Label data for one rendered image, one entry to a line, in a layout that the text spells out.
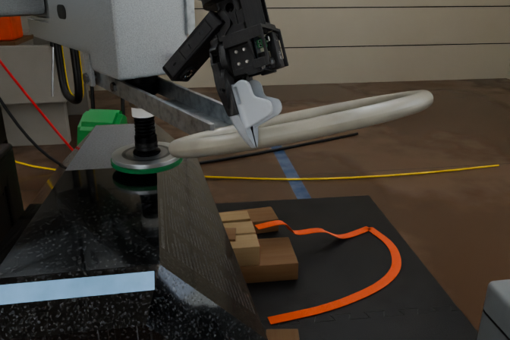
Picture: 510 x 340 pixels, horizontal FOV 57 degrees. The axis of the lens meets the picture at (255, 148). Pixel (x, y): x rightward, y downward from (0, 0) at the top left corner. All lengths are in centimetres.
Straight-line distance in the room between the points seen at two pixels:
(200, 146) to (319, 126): 19
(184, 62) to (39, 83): 354
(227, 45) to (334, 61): 594
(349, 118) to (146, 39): 78
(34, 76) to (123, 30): 292
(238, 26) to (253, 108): 11
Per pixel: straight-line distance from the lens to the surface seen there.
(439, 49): 711
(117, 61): 130
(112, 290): 103
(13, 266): 112
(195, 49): 66
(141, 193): 134
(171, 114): 118
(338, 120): 66
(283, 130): 66
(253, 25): 63
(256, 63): 61
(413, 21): 687
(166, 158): 144
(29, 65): 417
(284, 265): 227
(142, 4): 131
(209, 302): 108
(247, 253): 221
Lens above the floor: 136
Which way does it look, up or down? 20 degrees down
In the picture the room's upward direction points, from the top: straight up
